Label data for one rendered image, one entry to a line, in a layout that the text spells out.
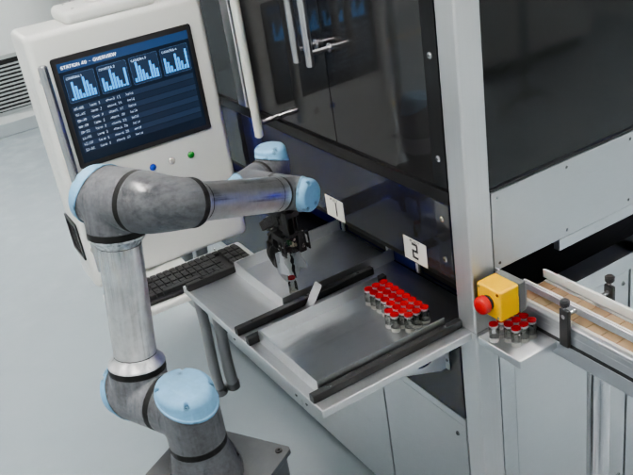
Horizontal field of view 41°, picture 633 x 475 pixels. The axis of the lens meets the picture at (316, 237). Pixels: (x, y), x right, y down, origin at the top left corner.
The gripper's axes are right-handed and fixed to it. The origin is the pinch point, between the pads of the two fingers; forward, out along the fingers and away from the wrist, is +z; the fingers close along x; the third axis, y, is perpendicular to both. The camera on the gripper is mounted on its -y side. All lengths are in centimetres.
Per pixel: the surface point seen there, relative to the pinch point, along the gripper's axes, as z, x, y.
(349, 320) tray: 5.3, 2.9, 21.6
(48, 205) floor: 94, 8, -339
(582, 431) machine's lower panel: 53, 54, 46
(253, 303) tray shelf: 5.5, -9.9, -3.0
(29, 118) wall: 86, 45, -508
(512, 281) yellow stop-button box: -9, 25, 54
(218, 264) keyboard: 10.8, -3.9, -37.9
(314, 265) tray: 5.4, 11.2, -7.5
